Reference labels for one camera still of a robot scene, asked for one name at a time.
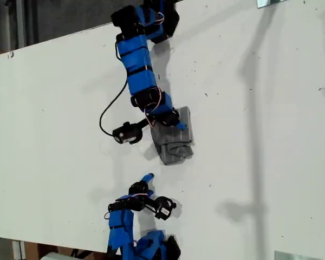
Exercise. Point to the grey striped square towel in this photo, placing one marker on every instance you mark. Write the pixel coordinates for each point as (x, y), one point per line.
(176, 146)

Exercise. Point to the white box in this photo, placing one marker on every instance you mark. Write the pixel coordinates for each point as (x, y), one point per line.
(57, 256)

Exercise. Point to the white table leg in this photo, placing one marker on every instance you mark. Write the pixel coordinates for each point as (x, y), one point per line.
(18, 249)

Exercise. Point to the black camera stalk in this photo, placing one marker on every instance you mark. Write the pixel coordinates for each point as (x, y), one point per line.
(151, 205)
(142, 123)

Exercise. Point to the black camera box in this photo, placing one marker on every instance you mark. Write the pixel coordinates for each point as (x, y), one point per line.
(127, 133)
(164, 208)

